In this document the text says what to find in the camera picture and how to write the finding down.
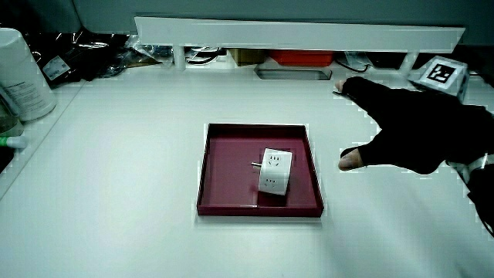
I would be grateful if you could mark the white power strip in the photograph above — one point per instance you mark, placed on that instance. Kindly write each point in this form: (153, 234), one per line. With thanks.
(208, 60)

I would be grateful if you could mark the green and white marker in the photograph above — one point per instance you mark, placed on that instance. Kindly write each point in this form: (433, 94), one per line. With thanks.
(14, 142)

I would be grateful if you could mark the orange box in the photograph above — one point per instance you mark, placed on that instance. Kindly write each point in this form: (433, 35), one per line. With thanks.
(301, 58)

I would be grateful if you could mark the clear plastic bag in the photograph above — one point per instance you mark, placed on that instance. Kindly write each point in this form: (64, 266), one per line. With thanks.
(148, 52)

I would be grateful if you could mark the maroon square tray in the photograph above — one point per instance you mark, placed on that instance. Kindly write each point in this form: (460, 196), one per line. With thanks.
(227, 177)

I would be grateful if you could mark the brown cardboard box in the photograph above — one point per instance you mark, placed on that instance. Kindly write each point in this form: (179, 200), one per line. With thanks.
(247, 56)

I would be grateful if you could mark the white desk shelf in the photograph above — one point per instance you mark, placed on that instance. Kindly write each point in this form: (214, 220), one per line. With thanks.
(293, 35)

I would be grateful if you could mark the person's right hand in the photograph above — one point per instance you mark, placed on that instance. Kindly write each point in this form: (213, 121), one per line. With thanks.
(417, 131)

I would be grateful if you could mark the clear glass jar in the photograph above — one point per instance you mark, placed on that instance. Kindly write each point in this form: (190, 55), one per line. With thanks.
(7, 121)

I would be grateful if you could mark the white cylindrical canister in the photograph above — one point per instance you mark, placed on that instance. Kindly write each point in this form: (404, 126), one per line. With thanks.
(21, 77)

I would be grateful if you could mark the black plastic bag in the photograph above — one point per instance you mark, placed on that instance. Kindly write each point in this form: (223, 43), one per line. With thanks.
(77, 54)

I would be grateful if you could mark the white cube socket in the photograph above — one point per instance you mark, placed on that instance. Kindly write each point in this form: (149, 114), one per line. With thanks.
(275, 171)

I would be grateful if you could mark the person's right forearm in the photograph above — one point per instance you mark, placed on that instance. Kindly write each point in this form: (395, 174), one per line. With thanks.
(484, 193)

